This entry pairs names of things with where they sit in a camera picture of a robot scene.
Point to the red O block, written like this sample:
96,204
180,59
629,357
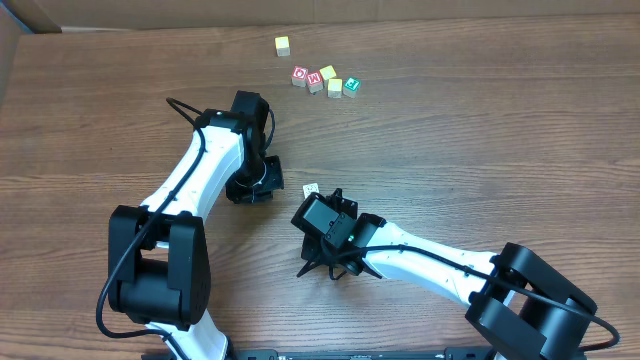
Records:
299,76

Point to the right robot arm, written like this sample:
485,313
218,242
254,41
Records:
518,302

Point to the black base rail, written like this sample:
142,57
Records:
451,353

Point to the yellow block upper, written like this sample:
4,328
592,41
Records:
328,72

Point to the yellow block lower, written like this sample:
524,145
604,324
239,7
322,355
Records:
334,88

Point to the cardboard box edge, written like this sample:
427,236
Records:
54,15

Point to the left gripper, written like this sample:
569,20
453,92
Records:
274,179

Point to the red W block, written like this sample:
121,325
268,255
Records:
314,82

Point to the green E block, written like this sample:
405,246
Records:
351,87

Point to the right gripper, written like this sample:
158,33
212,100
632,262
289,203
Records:
313,250

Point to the far yellow block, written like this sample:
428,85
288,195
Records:
282,46

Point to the white block yellow side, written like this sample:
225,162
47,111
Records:
308,189

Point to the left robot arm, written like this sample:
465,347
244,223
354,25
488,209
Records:
159,275

